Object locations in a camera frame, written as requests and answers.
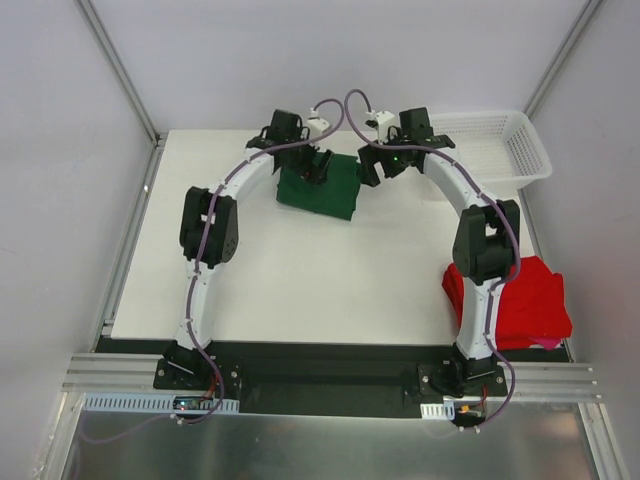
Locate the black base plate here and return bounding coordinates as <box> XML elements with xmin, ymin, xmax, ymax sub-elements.
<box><xmin>153</xmin><ymin>341</ymin><xmax>507</xmax><ymax>418</ymax></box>

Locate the left white cable duct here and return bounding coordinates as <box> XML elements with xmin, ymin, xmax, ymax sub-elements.
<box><xmin>83</xmin><ymin>393</ymin><xmax>240</xmax><ymax>416</ymax></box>

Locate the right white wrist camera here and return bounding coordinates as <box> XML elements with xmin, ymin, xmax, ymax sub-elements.
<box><xmin>365</xmin><ymin>110</ymin><xmax>399</xmax><ymax>143</ymax></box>

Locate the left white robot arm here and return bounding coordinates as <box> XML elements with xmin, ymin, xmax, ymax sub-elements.
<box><xmin>156</xmin><ymin>106</ymin><xmax>334</xmax><ymax>390</ymax></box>

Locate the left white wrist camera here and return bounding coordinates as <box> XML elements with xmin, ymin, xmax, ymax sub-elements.
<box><xmin>305</xmin><ymin>107</ymin><xmax>331</xmax><ymax>141</ymax></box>

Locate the right white cable duct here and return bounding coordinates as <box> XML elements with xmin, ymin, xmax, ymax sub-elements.
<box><xmin>420</xmin><ymin>400</ymin><xmax>455</xmax><ymax>421</ymax></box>

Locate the green t shirt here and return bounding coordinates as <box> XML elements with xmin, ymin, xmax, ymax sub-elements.
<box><xmin>276</xmin><ymin>154</ymin><xmax>361</xmax><ymax>221</ymax></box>

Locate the red folded t shirt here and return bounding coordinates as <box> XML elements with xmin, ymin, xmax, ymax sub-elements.
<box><xmin>442</xmin><ymin>256</ymin><xmax>572</xmax><ymax>359</ymax></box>

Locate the aluminium frame rail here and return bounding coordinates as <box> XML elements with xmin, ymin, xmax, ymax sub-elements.
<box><xmin>62</xmin><ymin>353</ymin><xmax>605</xmax><ymax>403</ymax></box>

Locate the white plastic basket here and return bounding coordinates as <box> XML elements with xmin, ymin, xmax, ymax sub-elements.
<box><xmin>431</xmin><ymin>110</ymin><xmax>552</xmax><ymax>197</ymax></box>

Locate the white cable duct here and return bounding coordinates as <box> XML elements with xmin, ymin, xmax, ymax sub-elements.
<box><xmin>420</xmin><ymin>400</ymin><xmax>455</xmax><ymax>421</ymax></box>
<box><xmin>83</xmin><ymin>393</ymin><xmax>240</xmax><ymax>416</ymax></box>

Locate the pink folded t shirt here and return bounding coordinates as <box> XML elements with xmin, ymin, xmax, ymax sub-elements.
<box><xmin>531</xmin><ymin>337</ymin><xmax>562</xmax><ymax>350</ymax></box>

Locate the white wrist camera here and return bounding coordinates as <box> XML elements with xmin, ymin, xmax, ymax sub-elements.
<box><xmin>365</xmin><ymin>110</ymin><xmax>399</xmax><ymax>143</ymax></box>
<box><xmin>305</xmin><ymin>107</ymin><xmax>331</xmax><ymax>141</ymax></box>

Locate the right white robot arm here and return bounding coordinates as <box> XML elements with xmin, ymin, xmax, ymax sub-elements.
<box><xmin>358</xmin><ymin>107</ymin><xmax>521</xmax><ymax>397</ymax></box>

